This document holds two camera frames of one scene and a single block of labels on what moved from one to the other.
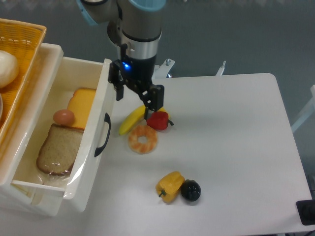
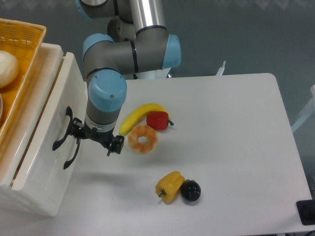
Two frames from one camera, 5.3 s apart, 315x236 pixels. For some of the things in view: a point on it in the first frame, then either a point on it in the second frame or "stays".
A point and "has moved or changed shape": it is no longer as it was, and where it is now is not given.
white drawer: [64, 150] has moved or changed shape
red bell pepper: [159, 120] stays
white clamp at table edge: [221, 70] stays
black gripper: [137, 73] → [105, 137]
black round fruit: [190, 190] stays
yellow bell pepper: [169, 186] stays
